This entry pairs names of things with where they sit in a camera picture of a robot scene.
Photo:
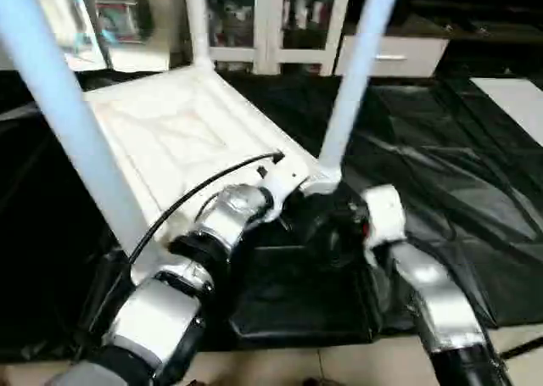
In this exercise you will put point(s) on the white plastic table top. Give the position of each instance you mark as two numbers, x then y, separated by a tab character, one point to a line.
178	131

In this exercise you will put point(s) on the black metal bench leg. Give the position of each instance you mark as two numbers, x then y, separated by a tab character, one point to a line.
522	348

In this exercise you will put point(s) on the white plastic table leg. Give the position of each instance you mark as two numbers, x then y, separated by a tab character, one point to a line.
68	123
356	72
197	21

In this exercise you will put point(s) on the white drawer unit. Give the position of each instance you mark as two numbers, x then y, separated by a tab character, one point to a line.
390	57

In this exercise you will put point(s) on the black mat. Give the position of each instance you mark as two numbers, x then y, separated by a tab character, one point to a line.
458	199

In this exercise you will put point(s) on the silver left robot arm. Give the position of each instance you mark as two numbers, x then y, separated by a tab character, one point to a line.
221	216

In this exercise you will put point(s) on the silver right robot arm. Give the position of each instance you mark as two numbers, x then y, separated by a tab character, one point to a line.
433	301

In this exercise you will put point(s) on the white glass-door cabinet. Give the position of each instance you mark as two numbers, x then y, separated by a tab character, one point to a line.
280	25

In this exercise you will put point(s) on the light blue metal frame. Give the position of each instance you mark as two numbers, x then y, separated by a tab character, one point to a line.
85	34

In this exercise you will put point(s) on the white flat panel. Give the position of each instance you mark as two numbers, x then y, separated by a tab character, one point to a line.
513	106

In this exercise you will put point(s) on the dark storage box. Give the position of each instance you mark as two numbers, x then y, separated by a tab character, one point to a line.
127	17

